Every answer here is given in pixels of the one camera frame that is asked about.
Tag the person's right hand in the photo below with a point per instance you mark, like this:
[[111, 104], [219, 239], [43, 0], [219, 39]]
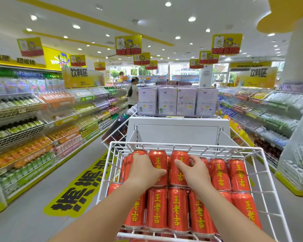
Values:
[[197, 173]]

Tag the person's left hand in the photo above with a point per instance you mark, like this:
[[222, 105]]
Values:
[[141, 171]]

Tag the person's left thumb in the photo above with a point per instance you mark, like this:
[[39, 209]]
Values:
[[160, 173]]

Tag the person's right thumb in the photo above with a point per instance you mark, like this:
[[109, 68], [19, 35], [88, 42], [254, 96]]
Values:
[[179, 165]]

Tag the red herbal drink can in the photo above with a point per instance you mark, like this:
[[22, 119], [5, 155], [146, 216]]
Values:
[[157, 158], [183, 154]]

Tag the person's left forearm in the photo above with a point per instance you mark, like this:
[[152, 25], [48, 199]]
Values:
[[103, 214]]

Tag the person's right forearm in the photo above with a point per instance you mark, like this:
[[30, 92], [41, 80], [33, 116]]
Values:
[[229, 216]]

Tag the white display stand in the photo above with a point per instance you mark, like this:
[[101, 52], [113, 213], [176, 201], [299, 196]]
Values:
[[178, 132]]

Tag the rows of red cans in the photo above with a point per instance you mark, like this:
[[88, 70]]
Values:
[[178, 209]]

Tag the group of dark drink bottles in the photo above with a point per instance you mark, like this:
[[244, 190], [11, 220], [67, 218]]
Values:
[[116, 128]]

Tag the stack of pale purple boxes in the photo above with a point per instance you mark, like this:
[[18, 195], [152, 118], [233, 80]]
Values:
[[166, 100]]

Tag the yellow floor sticker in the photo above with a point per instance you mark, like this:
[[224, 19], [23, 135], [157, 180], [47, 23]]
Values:
[[78, 189]]

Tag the slim white pillar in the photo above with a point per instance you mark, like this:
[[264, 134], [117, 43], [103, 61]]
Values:
[[206, 76]]

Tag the drinks shelf unit with cans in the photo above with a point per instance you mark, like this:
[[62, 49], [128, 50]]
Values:
[[262, 115]]

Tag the yellow section sign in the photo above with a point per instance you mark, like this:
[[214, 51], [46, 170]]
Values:
[[82, 78], [258, 77]]

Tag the hanging yellow promo signs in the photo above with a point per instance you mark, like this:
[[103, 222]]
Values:
[[128, 45]]

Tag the long drinks shelf unit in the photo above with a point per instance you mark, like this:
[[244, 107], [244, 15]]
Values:
[[27, 138]]

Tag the recessed ceiling lights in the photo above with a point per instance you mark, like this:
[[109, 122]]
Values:
[[191, 19]]

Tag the large white pillar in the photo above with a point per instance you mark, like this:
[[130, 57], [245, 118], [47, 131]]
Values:
[[299, 52]]

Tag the yellow wall banner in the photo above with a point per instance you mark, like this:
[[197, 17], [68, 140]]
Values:
[[17, 60]]

